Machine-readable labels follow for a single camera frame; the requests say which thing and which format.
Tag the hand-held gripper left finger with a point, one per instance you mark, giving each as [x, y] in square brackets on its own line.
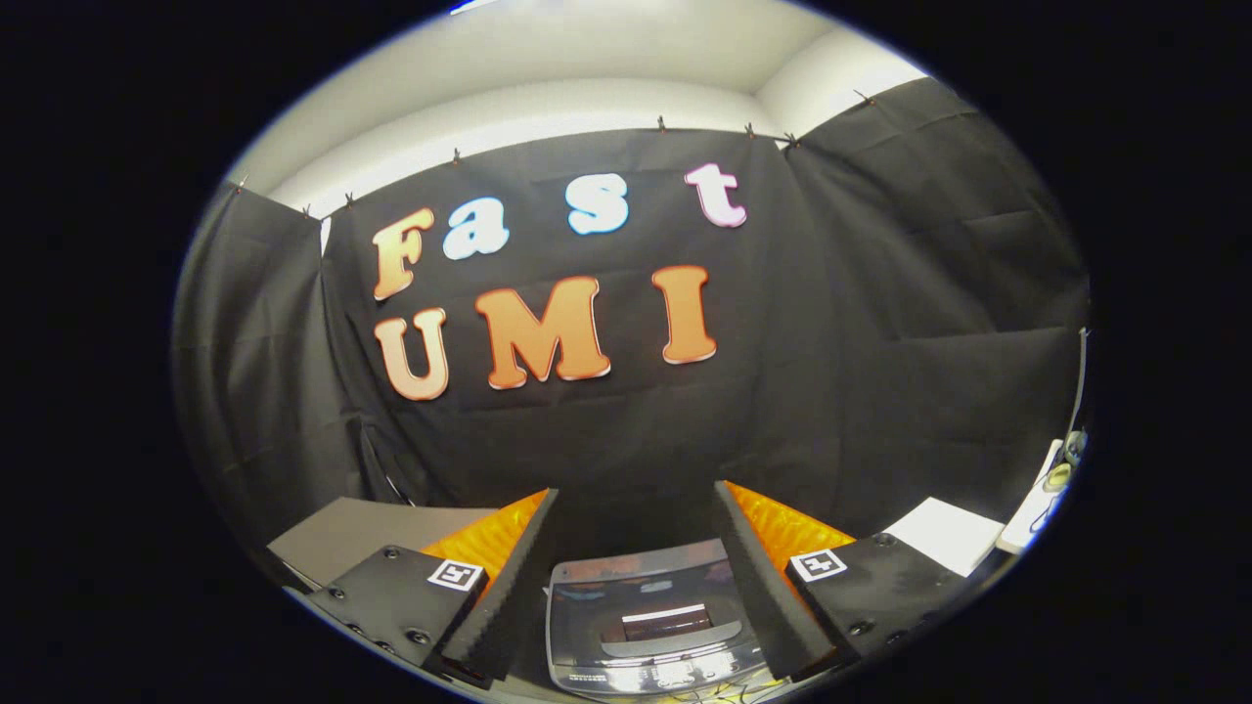
[509, 606]

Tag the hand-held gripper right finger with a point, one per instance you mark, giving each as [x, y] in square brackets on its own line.
[758, 596]

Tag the grey washing machine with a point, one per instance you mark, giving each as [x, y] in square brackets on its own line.
[646, 677]

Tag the grey platform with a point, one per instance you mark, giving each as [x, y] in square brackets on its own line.
[342, 533]

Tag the white board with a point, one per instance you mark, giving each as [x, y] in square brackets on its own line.
[944, 533]

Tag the black backdrop cloth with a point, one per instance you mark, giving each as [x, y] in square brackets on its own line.
[831, 342]

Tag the white side shelf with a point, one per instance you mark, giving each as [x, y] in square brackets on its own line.
[1027, 523]

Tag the tape roll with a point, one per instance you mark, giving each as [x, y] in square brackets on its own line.
[1075, 447]
[1058, 477]

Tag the dark upright stand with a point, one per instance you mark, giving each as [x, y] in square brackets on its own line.
[1083, 381]

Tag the row of small backdrop clips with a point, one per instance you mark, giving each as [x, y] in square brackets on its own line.
[661, 124]

